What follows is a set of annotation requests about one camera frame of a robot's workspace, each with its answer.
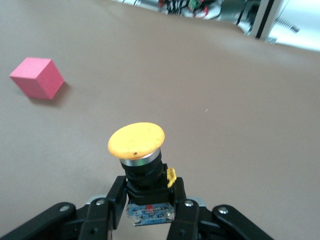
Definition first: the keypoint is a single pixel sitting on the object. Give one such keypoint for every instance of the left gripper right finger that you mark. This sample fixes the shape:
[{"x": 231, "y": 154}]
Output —
[{"x": 187, "y": 220}]

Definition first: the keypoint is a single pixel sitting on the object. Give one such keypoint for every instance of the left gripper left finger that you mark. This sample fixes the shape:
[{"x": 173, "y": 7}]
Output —
[{"x": 100, "y": 220}]

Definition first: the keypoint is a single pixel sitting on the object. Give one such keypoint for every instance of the yellow mushroom push button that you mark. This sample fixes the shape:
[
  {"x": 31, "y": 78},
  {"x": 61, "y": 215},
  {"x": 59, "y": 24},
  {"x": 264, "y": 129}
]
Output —
[{"x": 136, "y": 140}]

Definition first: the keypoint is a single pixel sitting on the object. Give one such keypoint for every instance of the brown table mat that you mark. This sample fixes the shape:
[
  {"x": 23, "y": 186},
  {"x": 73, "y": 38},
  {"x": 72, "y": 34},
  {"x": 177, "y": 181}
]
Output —
[{"x": 200, "y": 87}]

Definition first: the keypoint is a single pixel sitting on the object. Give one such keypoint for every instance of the pink foam cube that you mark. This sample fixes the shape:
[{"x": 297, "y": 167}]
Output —
[{"x": 35, "y": 75}]

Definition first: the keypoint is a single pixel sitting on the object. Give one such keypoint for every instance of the white frame post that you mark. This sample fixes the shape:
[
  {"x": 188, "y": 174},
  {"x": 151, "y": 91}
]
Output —
[{"x": 265, "y": 17}]

